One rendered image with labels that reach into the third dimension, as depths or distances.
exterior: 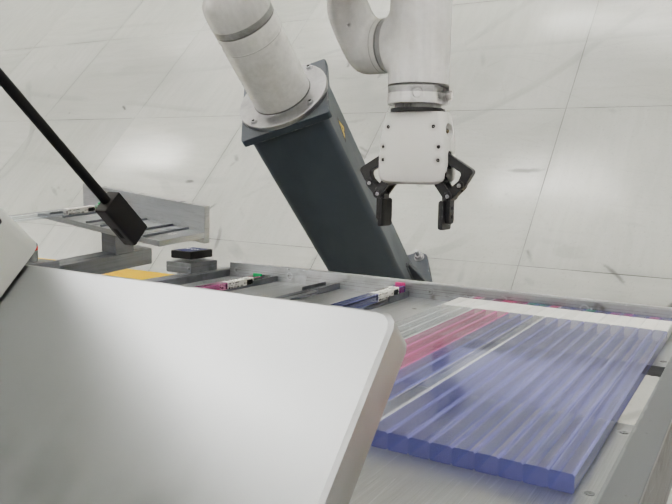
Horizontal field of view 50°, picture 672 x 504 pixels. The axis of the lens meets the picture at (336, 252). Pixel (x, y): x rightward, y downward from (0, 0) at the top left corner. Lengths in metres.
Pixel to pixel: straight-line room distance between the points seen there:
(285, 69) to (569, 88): 1.19
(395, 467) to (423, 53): 0.66
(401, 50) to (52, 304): 0.86
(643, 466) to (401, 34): 0.69
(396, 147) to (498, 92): 1.45
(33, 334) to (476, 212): 1.94
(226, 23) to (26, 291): 1.18
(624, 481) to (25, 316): 0.33
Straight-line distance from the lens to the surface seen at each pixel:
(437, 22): 1.00
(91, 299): 0.16
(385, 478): 0.42
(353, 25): 1.03
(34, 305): 0.17
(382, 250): 1.68
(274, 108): 1.43
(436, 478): 0.43
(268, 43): 1.36
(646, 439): 0.49
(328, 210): 1.58
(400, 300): 0.97
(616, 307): 0.92
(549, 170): 2.13
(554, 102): 2.34
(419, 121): 0.99
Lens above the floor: 1.48
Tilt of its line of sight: 44 degrees down
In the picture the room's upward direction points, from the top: 29 degrees counter-clockwise
